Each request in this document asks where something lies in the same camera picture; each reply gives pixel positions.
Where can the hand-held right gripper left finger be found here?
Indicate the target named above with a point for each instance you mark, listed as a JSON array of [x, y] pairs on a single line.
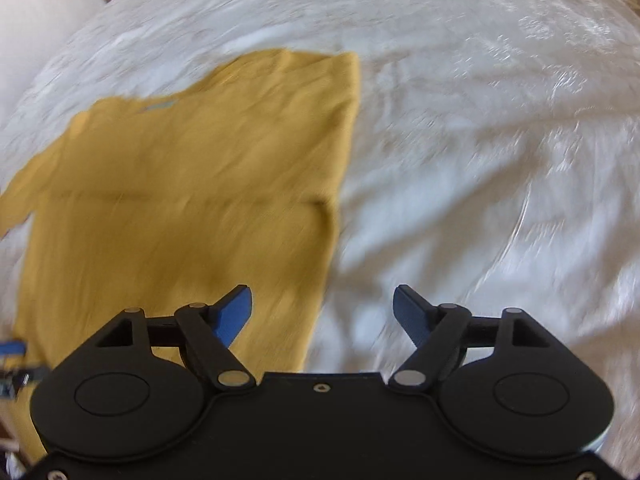
[[234, 312]]

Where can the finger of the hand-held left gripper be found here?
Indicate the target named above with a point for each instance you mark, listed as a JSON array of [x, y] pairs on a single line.
[[11, 348], [25, 379]]

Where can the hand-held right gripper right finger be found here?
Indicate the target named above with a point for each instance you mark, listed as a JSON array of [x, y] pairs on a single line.
[[411, 312]]

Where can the yellow t-shirt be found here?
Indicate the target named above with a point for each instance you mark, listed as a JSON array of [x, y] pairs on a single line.
[[190, 195]]

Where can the white embroidered bedspread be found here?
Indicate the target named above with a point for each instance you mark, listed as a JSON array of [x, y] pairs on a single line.
[[475, 135]]

